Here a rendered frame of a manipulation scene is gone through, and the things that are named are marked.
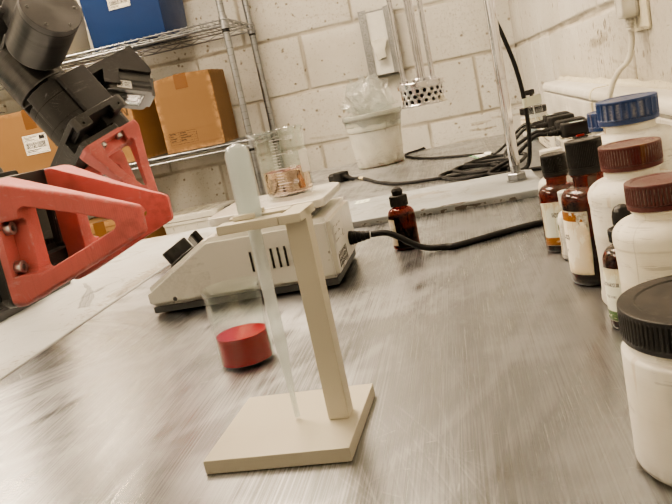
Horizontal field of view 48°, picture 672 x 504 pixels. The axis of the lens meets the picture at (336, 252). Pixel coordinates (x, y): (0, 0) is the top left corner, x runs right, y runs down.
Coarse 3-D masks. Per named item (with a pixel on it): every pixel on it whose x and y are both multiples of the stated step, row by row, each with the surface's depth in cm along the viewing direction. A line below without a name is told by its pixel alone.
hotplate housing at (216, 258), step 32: (320, 224) 71; (352, 224) 83; (192, 256) 74; (224, 256) 73; (288, 256) 72; (320, 256) 72; (352, 256) 82; (160, 288) 75; (192, 288) 75; (288, 288) 73
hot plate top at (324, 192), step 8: (328, 184) 81; (336, 184) 80; (320, 192) 76; (328, 192) 75; (336, 192) 79; (264, 200) 79; (288, 200) 75; (296, 200) 73; (304, 200) 72; (312, 200) 71; (320, 200) 72; (328, 200) 74; (232, 208) 78; (264, 208) 72; (272, 208) 72; (216, 216) 74; (224, 216) 73; (232, 216) 73; (208, 224) 74; (216, 224) 73
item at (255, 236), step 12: (252, 240) 40; (264, 252) 40; (264, 264) 40; (264, 276) 40; (264, 288) 40; (264, 300) 41; (276, 300) 41; (276, 312) 41; (276, 324) 41; (276, 336) 41; (276, 348) 41; (288, 360) 41; (288, 372) 41; (288, 384) 42
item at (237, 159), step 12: (240, 144) 39; (228, 156) 39; (240, 156) 39; (228, 168) 39; (240, 168) 39; (240, 180) 39; (252, 180) 39; (240, 192) 39; (252, 192) 39; (240, 204) 39; (252, 204) 39
